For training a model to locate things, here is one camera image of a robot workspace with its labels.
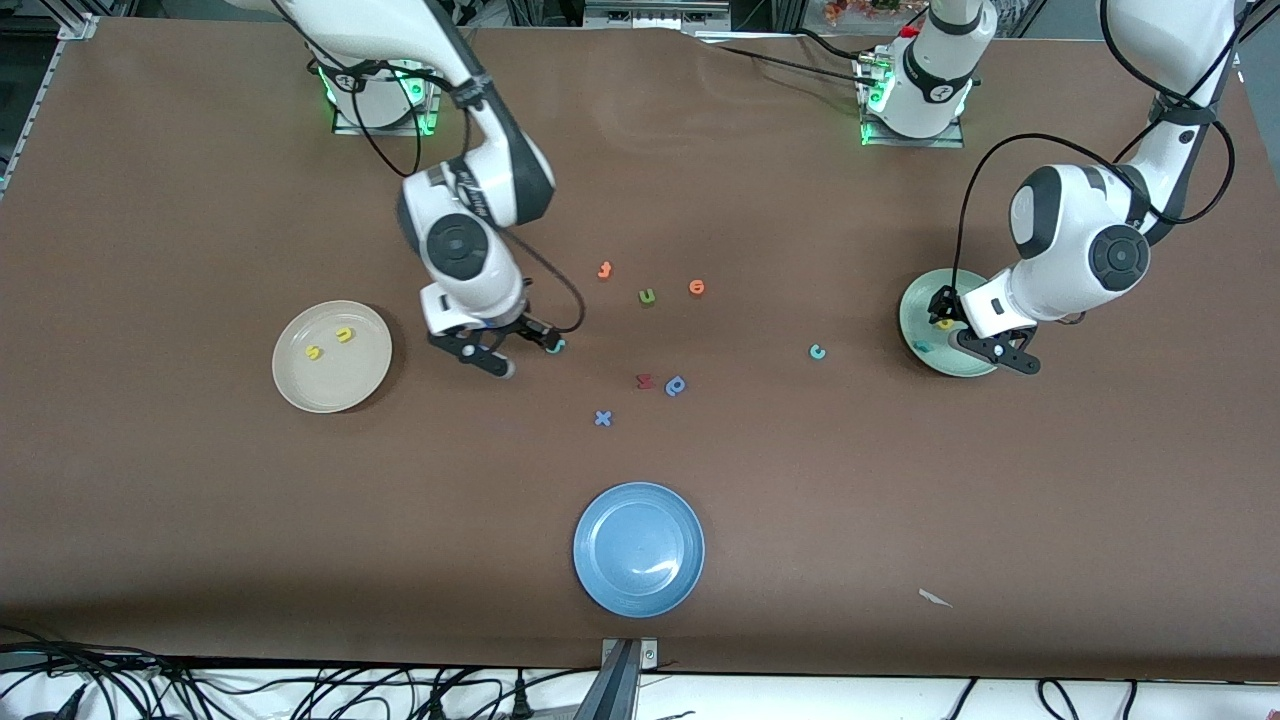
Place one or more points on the green round plate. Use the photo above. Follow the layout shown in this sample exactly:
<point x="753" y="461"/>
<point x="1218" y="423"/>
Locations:
<point x="915" y="320"/>

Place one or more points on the brown table cover sheet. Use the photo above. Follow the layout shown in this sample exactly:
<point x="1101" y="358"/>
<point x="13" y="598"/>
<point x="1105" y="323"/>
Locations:
<point x="800" y="480"/>

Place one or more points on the orange artificial flowers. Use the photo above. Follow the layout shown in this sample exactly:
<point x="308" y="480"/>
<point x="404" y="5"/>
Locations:
<point x="850" y="10"/>

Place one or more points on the white paper scrap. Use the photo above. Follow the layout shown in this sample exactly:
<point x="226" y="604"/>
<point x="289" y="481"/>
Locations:
<point x="933" y="597"/>

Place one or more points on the blue round plate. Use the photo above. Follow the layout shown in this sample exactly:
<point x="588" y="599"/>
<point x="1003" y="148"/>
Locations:
<point x="638" y="550"/>

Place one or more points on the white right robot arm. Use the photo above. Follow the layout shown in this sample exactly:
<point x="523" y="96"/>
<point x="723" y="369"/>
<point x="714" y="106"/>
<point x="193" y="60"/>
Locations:
<point x="495" y="285"/>

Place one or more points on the beige round plate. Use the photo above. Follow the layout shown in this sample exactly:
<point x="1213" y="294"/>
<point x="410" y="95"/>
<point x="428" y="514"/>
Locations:
<point x="345" y="385"/>

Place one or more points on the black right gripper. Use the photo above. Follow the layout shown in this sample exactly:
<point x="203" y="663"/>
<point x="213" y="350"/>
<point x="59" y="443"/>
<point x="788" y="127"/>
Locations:
<point x="527" y="327"/>

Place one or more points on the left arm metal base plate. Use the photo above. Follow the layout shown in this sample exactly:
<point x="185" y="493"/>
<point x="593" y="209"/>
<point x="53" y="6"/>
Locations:
<point x="940" y="142"/>

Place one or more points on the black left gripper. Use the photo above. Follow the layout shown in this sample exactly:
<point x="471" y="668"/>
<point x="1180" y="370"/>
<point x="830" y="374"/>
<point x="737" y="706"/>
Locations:
<point x="946" y="303"/>

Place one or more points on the metal camera pole bracket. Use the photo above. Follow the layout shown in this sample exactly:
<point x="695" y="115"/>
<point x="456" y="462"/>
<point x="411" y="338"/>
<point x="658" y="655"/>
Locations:
<point x="628" y="655"/>

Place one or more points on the grey metal box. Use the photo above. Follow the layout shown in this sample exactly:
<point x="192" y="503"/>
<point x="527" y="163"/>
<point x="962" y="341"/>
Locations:
<point x="650" y="15"/>

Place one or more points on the blue foam letter p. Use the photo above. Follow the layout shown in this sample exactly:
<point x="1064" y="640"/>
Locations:
<point x="670" y="390"/>

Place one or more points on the aluminium frame profile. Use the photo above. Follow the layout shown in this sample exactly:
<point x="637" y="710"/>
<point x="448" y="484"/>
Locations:
<point x="75" y="28"/>
<point x="1225" y="50"/>

